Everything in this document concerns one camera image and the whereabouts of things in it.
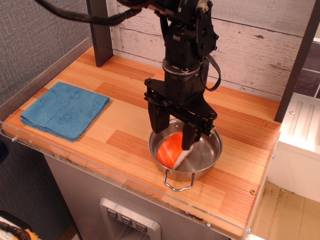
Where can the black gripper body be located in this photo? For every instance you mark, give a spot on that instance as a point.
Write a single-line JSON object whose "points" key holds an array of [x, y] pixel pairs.
{"points": [[183, 89]]}

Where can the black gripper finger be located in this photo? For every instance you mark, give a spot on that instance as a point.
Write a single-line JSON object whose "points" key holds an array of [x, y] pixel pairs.
{"points": [[158, 114], [190, 135]]}

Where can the orange salmon sushi toy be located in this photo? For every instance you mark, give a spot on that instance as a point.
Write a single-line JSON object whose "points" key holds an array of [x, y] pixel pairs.
{"points": [[170, 153]]}

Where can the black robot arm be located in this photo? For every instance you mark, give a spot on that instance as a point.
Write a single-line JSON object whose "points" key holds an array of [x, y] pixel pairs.
{"points": [[189, 40]]}

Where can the stainless steel pot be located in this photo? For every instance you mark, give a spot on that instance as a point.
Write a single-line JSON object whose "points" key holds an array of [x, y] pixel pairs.
{"points": [[196, 165]]}

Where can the blue folded cloth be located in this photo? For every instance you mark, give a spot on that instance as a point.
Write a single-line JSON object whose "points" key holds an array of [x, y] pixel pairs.
{"points": [[65, 111]]}

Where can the silver dispenser panel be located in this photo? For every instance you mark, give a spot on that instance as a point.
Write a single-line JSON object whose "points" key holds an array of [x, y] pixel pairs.
{"points": [[123, 223]]}

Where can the clear acrylic edge guard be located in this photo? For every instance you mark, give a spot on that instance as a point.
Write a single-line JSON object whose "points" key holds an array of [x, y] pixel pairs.
{"points": [[135, 184]]}

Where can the yellow object bottom left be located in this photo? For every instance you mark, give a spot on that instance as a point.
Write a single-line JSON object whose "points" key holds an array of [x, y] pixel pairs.
{"points": [[32, 235]]}

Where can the dark left vertical post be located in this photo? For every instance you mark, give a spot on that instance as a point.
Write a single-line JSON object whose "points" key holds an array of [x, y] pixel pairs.
{"points": [[100, 34]]}

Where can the dark vertical post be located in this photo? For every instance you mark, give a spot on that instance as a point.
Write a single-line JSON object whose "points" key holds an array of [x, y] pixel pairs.
{"points": [[301, 57], [100, 34]]}

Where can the dark right vertical post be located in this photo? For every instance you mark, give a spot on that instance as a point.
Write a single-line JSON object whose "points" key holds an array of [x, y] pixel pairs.
{"points": [[301, 57]]}

